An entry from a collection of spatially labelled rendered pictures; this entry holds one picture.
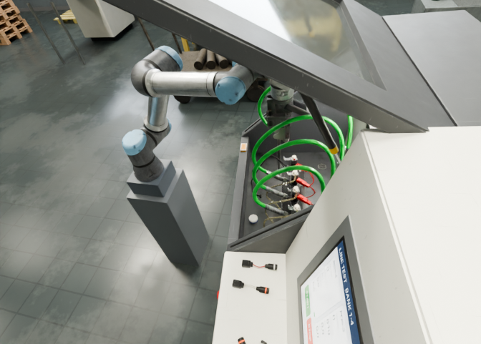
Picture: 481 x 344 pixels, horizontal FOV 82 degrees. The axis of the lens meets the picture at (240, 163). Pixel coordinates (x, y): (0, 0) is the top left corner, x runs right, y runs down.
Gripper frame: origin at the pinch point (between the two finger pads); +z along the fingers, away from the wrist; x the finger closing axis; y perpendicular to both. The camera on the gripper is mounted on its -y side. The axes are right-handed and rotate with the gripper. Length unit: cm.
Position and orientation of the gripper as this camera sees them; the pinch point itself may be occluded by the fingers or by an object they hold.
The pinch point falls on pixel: (287, 140)
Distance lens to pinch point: 107.2
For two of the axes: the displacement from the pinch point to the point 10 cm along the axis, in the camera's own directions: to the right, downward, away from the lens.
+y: -9.9, 0.1, 1.4
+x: -0.9, 7.3, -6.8
